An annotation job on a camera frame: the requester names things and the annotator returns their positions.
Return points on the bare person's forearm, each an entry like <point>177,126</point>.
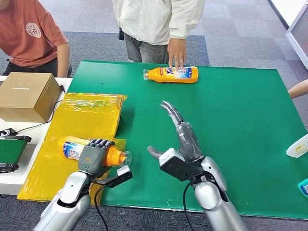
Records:
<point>299,90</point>

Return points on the orange detergent bottle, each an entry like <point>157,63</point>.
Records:
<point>156,76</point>
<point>115,157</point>

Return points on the white-jacket person's left hand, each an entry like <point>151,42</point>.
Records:
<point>177,51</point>

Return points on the white side table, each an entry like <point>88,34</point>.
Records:
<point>35,134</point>

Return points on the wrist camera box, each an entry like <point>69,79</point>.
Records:
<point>120,177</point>
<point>178,167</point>

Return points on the small green belt conveyor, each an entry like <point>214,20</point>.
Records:
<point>10,151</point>

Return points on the black object at hip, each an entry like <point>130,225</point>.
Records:
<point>121,34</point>

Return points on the brown cardboard box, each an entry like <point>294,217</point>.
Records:
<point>26,95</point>

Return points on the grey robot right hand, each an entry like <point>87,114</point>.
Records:
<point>189,143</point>

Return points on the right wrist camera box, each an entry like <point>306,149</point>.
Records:
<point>178,167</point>

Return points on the person in orange shirt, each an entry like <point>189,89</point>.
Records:
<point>26,41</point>

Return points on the white plastic bottle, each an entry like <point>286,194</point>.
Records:
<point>299,148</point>

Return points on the orange-shirt person's forearm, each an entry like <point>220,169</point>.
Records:
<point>63,60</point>

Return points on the small black device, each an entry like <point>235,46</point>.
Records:
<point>7,132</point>

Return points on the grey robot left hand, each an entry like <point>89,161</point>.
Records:
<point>92,159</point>

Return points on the teal plastic object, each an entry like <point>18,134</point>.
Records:
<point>304,188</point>

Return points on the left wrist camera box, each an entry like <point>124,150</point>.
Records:
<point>120,177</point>

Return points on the green table mat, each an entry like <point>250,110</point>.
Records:
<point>228,127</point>

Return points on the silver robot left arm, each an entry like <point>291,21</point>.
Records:
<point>69,204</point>

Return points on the yellow plastic bag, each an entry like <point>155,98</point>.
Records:
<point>81,118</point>

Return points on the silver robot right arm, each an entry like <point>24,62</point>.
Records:
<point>217,204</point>

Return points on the person in white jacket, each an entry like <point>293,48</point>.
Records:
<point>149,19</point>

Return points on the white framed grey panel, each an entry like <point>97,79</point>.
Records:
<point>300,35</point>

